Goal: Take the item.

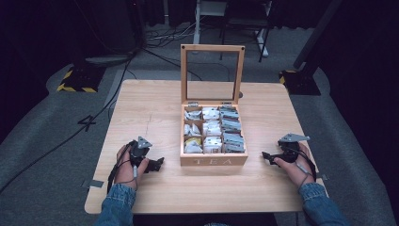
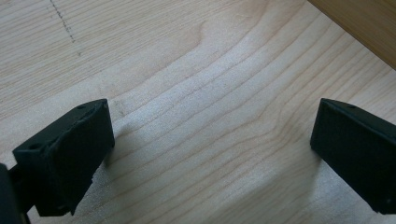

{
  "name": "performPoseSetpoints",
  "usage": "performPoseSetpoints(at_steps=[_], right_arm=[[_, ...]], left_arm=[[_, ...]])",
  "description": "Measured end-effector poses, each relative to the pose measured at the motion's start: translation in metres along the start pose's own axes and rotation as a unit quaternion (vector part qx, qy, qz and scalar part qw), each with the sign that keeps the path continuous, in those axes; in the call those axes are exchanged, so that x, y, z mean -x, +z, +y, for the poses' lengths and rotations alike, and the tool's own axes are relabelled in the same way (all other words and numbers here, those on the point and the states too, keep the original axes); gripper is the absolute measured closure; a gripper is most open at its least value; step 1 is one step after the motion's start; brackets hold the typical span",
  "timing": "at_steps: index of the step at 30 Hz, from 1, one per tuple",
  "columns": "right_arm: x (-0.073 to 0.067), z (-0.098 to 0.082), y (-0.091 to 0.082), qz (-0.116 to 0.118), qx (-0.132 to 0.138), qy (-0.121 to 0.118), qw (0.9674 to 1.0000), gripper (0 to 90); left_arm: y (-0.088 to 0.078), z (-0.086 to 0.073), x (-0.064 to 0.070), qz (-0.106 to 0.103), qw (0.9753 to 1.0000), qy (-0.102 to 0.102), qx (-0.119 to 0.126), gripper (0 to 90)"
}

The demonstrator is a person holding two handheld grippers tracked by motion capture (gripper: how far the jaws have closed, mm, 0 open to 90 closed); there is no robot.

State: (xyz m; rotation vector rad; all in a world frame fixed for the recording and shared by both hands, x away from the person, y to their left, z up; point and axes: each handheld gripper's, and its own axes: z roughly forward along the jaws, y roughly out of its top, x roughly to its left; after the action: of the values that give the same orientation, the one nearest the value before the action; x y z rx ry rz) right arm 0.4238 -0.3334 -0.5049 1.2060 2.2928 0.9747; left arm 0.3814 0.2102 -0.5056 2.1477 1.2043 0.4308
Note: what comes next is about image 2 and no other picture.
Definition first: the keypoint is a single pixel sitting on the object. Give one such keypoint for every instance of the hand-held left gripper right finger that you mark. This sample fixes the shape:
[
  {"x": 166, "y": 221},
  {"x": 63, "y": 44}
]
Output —
[{"x": 358, "y": 149}]

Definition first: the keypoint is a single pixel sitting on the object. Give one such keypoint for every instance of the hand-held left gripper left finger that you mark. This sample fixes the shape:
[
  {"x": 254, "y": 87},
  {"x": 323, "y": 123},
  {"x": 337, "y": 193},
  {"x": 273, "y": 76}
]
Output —
[{"x": 67, "y": 155}]

